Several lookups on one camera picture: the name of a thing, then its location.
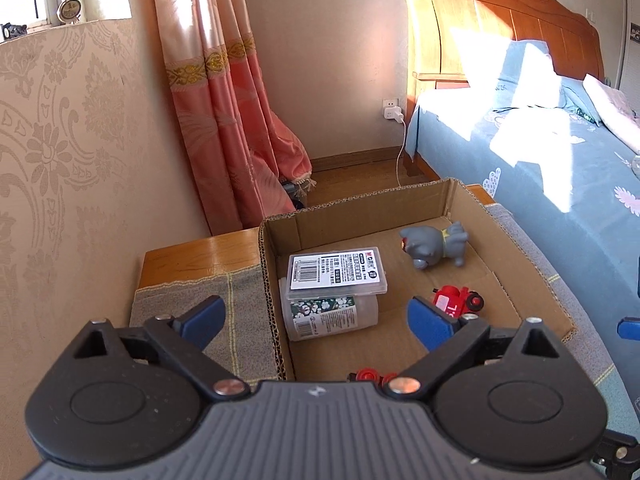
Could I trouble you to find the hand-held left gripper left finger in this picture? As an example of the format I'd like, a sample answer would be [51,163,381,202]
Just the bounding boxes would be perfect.
[72,295,252,402]

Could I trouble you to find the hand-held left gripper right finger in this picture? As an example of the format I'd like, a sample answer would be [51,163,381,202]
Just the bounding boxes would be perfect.
[382,296,564,402]

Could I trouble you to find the grey toy animal figure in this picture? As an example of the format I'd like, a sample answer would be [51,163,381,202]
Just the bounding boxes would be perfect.
[398,221,469,272]

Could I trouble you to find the black toy train red wheels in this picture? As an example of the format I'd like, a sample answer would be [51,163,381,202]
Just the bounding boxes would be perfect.
[347,367,398,387]

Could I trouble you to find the white canister with green label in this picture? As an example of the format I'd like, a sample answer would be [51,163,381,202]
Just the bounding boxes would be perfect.
[279,277,379,342]

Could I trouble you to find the clear plastic case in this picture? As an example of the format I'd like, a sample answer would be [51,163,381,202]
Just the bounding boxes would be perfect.
[287,246,389,294]

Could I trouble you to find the cardboard box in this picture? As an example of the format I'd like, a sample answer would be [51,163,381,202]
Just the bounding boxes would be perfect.
[257,177,578,383]

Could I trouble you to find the plaid table cloth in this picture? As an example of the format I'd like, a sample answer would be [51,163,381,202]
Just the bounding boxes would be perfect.
[130,200,636,441]

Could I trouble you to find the wooden bed blue bedding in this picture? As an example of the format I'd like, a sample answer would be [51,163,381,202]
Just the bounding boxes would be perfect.
[405,40,640,441]

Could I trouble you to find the pink curtain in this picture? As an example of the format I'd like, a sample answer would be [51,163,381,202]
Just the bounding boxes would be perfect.
[149,0,317,236]

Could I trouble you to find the white pillow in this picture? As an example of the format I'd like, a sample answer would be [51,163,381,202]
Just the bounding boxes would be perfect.
[582,74,640,153]

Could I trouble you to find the teal patterned cloth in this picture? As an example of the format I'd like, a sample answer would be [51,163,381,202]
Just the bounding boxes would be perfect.
[562,82,608,123]

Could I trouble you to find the wooden bed headboard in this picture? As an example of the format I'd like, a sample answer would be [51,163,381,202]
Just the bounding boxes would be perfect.
[397,0,606,161]

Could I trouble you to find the small round clock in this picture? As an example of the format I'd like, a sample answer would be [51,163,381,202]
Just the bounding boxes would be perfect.
[56,0,83,26]

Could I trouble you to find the white charger cable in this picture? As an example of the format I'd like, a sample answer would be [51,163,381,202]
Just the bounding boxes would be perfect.
[395,120,407,189]

